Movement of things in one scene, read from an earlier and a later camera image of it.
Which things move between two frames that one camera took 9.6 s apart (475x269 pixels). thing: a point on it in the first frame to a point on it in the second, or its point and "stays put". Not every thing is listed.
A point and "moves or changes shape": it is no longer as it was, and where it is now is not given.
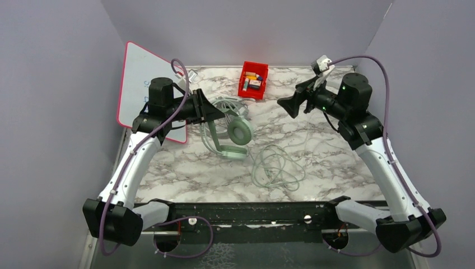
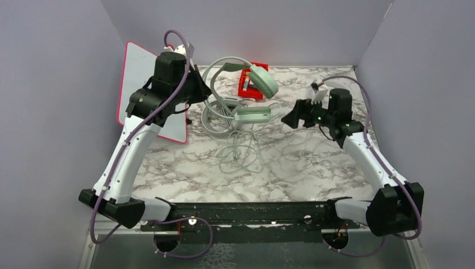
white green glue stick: x=246 y=84 stays put
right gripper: x=303 y=91 to x=302 y=110
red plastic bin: x=253 y=80 stays put
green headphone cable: x=273 y=167 to x=245 y=152
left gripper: x=204 y=111 to x=203 y=91
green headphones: x=240 y=131 moves or changes shape
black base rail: x=259 y=222 stays put
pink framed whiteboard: x=140 y=66 stays put
